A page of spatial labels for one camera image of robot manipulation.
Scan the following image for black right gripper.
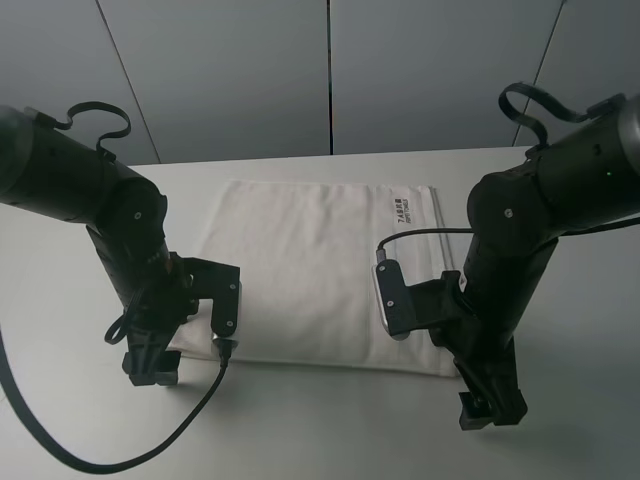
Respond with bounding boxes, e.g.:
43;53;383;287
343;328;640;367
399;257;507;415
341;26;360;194
430;287;528;431

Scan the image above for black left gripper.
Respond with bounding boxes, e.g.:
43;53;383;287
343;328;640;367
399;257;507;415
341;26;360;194
122;252;199;386

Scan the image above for white towel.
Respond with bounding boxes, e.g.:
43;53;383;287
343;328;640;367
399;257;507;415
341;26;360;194
197;180;457;377

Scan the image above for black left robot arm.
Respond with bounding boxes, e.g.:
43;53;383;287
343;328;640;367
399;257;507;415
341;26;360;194
1;101;197;386

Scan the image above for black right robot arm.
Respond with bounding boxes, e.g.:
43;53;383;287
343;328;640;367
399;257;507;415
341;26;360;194
432;98;639;430

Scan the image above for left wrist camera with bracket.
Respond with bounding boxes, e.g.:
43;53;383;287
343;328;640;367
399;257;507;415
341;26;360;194
183;258;241;356

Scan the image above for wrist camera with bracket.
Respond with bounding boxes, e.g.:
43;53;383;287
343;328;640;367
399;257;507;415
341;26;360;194
373;259;460;341
183;258;241;356

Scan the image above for black left camera cable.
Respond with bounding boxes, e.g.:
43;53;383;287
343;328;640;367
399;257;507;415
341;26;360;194
0;319;240;465

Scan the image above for black camera cable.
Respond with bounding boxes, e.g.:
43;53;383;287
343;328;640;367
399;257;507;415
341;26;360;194
374;227;474;266
0;319;240;465

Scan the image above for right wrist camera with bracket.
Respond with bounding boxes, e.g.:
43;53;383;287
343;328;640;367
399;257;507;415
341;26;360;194
373;259;460;341

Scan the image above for black right camera cable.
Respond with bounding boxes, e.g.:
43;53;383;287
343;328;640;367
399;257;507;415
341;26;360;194
374;227;474;266

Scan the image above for black left arm flat cable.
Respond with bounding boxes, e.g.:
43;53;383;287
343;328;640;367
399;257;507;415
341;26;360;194
34;102;132;164

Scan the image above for black arm flat cable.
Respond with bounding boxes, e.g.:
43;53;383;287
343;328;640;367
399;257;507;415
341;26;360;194
34;102;132;164
496;81;626;149

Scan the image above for black right arm flat cable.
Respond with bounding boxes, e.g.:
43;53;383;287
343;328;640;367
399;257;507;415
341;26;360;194
496;81;626;149

